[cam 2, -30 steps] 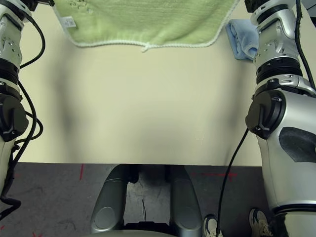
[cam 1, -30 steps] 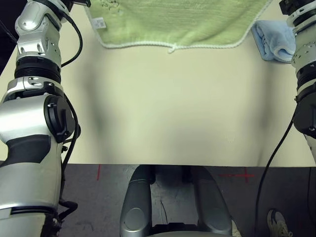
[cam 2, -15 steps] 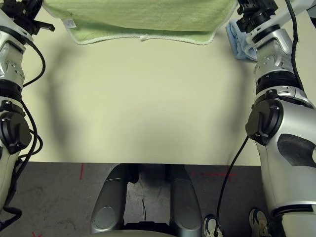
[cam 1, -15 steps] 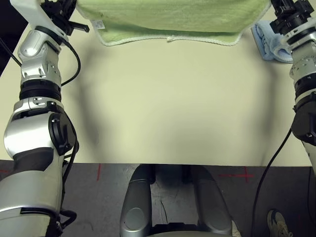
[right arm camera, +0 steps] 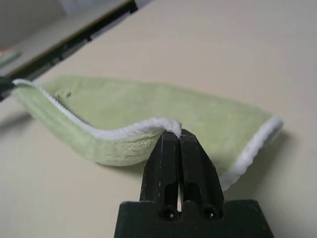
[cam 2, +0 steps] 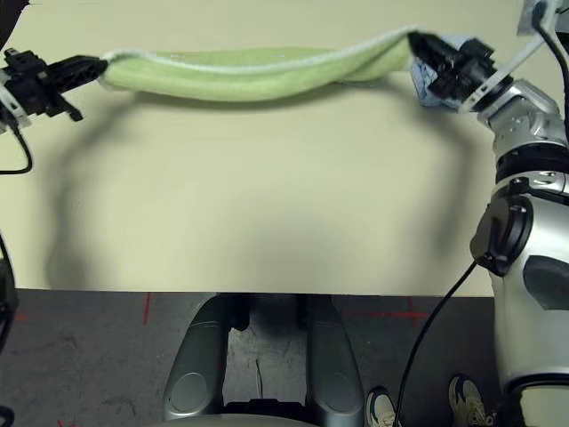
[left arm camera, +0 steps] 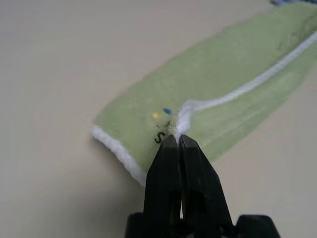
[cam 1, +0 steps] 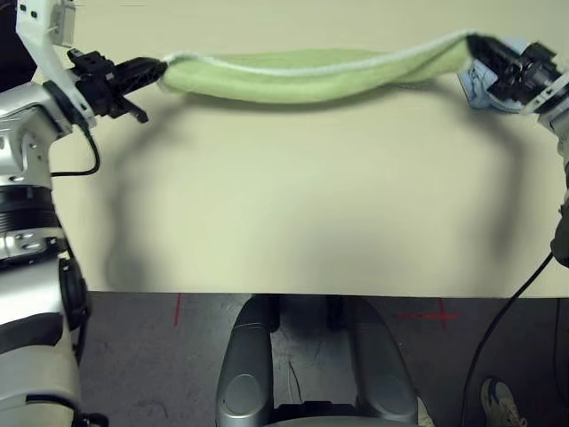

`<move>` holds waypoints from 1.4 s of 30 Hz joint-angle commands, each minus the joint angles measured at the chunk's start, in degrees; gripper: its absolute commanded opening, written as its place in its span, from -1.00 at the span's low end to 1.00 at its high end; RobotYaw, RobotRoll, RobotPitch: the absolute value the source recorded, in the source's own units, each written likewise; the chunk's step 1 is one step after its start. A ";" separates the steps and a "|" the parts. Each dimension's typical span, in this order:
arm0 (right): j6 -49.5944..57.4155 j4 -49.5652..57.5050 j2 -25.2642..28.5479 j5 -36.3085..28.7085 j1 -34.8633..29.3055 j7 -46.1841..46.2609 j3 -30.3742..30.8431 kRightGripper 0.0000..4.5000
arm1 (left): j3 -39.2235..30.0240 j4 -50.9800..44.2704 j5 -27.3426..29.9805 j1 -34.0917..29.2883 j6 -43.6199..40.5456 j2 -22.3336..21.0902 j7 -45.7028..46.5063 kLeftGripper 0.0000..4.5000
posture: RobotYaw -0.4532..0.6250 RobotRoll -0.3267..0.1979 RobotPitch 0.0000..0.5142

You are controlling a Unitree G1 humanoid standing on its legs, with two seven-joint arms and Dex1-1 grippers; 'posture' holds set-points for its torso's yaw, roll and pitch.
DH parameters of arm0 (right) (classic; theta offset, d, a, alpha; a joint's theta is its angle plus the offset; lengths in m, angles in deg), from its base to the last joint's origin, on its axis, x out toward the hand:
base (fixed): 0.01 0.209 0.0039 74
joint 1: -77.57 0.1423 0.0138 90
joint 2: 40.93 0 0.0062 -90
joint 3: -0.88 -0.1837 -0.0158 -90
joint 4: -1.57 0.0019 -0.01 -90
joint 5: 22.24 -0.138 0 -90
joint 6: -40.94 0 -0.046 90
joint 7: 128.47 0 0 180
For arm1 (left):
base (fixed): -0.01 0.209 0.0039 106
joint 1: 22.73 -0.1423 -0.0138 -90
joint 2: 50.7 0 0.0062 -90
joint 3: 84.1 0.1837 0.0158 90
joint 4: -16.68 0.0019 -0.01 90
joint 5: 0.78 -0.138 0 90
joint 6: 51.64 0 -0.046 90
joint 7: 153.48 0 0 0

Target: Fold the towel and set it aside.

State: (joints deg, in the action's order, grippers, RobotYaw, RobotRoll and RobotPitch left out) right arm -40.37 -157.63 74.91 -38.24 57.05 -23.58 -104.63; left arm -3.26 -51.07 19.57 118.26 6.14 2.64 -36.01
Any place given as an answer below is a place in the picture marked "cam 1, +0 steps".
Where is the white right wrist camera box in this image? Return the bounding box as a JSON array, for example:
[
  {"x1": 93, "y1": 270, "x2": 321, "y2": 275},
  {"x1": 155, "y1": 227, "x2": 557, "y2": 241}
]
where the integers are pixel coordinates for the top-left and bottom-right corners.
[{"x1": 531, "y1": 70, "x2": 569, "y2": 128}]

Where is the beige robot torso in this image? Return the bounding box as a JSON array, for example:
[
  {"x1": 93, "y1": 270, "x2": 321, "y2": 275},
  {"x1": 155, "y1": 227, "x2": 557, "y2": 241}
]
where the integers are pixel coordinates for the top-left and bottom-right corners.
[{"x1": 266, "y1": 399, "x2": 423, "y2": 427}]

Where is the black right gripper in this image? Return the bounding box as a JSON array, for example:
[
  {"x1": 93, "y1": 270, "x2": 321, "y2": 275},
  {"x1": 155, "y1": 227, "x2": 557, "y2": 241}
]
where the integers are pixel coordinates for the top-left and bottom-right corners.
[{"x1": 466, "y1": 34, "x2": 569, "y2": 113}]

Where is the grey bystander shoe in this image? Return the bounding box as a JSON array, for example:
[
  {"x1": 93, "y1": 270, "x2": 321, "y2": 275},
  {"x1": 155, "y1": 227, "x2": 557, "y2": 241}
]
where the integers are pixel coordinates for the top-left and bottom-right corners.
[{"x1": 480, "y1": 376, "x2": 528, "y2": 427}]

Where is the grey robot leg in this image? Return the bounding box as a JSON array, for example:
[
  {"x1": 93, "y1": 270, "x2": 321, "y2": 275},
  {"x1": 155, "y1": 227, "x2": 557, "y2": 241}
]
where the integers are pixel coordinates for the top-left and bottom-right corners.
[
  {"x1": 215, "y1": 293, "x2": 281, "y2": 427},
  {"x1": 326, "y1": 295, "x2": 419, "y2": 426}
]

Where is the grey robot left leg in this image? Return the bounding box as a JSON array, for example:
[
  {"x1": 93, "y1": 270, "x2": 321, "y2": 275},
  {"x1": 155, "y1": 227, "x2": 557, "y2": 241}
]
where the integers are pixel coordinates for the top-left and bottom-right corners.
[{"x1": 215, "y1": 293, "x2": 281, "y2": 427}]

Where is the green terry towel white trim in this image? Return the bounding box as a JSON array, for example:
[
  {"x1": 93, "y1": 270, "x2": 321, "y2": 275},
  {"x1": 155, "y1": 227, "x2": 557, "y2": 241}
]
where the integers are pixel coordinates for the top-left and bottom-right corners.
[{"x1": 158, "y1": 29, "x2": 479, "y2": 106}]

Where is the grey robot right leg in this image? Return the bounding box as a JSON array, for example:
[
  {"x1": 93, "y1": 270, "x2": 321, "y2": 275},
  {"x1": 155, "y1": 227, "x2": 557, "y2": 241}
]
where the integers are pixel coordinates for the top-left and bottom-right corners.
[{"x1": 326, "y1": 295, "x2": 419, "y2": 426}]

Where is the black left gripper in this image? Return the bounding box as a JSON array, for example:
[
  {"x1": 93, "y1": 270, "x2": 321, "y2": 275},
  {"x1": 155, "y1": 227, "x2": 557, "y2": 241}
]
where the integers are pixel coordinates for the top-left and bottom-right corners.
[{"x1": 66, "y1": 50, "x2": 169, "y2": 125}]

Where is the black left wrist camera cable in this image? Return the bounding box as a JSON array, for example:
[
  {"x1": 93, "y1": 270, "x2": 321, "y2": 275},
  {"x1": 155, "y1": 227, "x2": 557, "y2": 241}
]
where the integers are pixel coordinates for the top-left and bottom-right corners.
[{"x1": 49, "y1": 124, "x2": 101, "y2": 178}]

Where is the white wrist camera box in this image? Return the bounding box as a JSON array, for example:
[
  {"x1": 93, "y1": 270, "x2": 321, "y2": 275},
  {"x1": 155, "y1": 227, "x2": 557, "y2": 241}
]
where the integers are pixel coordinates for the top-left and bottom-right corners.
[
  {"x1": 15, "y1": 0, "x2": 97, "y2": 128},
  {"x1": 531, "y1": 70, "x2": 569, "y2": 128}
]

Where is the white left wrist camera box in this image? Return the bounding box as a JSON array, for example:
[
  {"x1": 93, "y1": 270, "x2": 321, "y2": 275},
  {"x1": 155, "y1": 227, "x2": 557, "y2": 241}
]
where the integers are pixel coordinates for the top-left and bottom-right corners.
[{"x1": 15, "y1": 0, "x2": 97, "y2": 128}]

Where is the light blue folded towel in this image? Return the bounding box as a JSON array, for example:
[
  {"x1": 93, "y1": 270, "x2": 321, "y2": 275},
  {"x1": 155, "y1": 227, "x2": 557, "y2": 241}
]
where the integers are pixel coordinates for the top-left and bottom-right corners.
[{"x1": 456, "y1": 37, "x2": 530, "y2": 112}]

